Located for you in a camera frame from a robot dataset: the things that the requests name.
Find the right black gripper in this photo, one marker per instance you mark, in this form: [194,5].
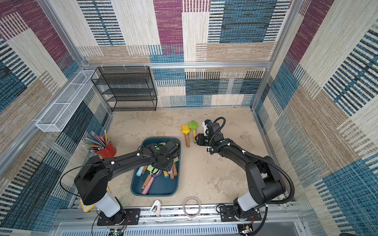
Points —
[199,139]

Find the green shovel yellow handle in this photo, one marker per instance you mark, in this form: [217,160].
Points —
[193,125]

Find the yellow shovel wooden handle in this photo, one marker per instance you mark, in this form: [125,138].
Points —
[186,130]

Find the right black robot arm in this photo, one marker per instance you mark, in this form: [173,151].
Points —
[267,182]

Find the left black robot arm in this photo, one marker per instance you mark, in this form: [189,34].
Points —
[92,180]

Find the teal plastic storage box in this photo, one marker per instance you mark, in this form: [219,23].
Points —
[161,186]

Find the red pencil cup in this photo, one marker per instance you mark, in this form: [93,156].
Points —
[108,152]

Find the pink white small device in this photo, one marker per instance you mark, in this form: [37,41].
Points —
[156,208]

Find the green shovel wooden handle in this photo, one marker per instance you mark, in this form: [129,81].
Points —
[152,171]

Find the purple shovel long pink handle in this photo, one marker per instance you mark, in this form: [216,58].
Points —
[148,184]

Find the black wire shelf rack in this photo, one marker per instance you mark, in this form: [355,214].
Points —
[126,88]

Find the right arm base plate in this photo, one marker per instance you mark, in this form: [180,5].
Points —
[229,213]

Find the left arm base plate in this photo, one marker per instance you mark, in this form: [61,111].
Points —
[130,216]

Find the white wire mesh basket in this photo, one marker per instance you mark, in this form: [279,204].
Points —
[61,111]

